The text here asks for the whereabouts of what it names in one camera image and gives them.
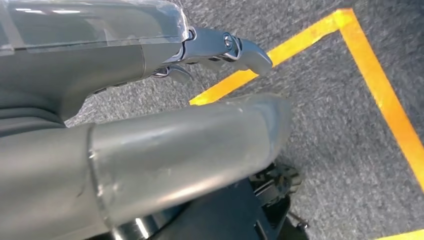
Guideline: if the black robot foot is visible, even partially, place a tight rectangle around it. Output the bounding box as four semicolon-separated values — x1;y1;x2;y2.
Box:
112;162;311;240

